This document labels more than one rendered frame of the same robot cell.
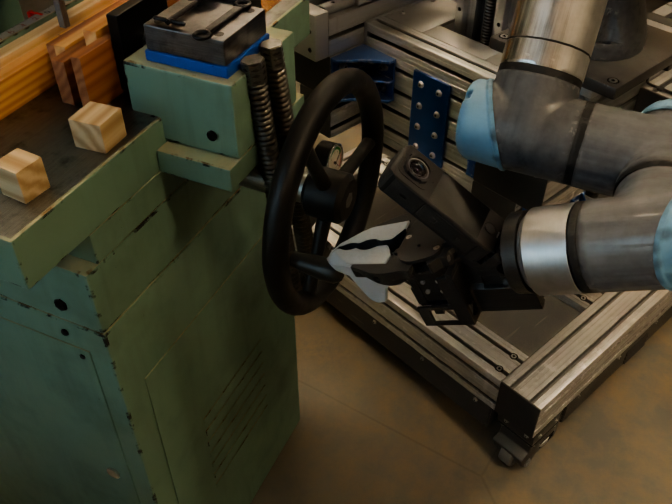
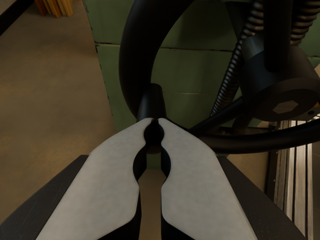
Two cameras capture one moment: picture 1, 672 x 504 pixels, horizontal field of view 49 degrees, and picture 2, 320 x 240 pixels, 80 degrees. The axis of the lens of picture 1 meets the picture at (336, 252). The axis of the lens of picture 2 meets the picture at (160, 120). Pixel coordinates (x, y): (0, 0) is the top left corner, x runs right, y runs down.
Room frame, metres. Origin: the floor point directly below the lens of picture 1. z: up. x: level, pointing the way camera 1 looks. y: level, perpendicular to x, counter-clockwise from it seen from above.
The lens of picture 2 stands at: (0.52, -0.06, 0.94)
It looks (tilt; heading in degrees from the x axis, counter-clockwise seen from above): 58 degrees down; 59
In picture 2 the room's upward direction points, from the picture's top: 8 degrees clockwise
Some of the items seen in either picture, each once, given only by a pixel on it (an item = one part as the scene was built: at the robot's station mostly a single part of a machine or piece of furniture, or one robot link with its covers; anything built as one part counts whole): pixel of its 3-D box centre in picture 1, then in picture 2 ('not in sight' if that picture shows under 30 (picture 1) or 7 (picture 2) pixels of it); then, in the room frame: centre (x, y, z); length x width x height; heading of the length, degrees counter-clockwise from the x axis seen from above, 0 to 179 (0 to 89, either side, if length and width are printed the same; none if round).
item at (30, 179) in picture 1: (21, 175); not in sight; (0.57, 0.30, 0.92); 0.03 x 0.03 x 0.04; 60
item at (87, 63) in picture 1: (149, 39); not in sight; (0.82, 0.22, 0.93); 0.25 x 0.01 x 0.07; 156
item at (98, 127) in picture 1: (98, 127); not in sight; (0.65, 0.25, 0.92); 0.04 x 0.04 x 0.03; 69
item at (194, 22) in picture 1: (212, 18); not in sight; (0.76, 0.13, 0.99); 0.13 x 0.11 x 0.06; 156
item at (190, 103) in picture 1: (215, 81); not in sight; (0.75, 0.14, 0.91); 0.15 x 0.14 x 0.09; 156
